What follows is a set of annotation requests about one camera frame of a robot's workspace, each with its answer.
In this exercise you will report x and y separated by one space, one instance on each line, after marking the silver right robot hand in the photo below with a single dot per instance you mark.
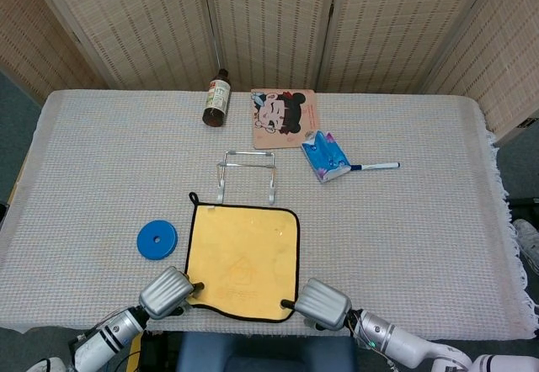
322 306

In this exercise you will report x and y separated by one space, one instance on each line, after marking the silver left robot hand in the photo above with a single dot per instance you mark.
166 292

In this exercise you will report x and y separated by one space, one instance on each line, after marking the yellow black-edged cloth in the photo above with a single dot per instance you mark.
244 258

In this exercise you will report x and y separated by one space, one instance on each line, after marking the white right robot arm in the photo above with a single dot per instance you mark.
404 342

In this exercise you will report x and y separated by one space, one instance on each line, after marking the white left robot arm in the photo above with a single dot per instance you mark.
105 338

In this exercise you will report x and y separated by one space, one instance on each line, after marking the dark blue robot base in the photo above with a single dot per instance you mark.
269 353

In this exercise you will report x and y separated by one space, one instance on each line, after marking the blue round disc with hole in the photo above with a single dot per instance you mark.
149 248

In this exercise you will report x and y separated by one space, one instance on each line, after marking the white woven tablecloth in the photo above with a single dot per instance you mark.
400 241

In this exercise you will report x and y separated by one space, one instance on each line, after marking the white sneaker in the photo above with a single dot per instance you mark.
526 241
46 365

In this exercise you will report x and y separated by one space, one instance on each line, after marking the blue tissue pack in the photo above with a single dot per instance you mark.
326 157

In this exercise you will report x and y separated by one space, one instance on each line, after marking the blue and white marker pen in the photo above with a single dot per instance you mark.
379 166

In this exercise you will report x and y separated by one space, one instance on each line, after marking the pink cartoon mouse pad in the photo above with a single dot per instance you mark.
280 115

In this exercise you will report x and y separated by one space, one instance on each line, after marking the dark glass bottle with label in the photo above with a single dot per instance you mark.
217 102

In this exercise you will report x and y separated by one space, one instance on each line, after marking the woven folding screen panel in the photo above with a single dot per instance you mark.
269 22
391 22
139 22
513 52
25 31

